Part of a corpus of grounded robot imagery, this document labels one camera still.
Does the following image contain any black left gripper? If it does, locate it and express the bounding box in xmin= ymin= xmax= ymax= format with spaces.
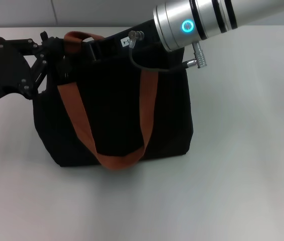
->
xmin=0 ymin=31 xmax=57 ymax=109

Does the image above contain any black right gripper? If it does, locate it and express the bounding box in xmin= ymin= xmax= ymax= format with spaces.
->
xmin=56 ymin=21 xmax=169 ymax=79

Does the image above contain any silver zipper pull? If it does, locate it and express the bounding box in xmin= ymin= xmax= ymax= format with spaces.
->
xmin=60 ymin=56 xmax=69 ymax=77

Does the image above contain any black bag with orange straps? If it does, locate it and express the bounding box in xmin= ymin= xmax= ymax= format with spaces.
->
xmin=32 ymin=30 xmax=194 ymax=172

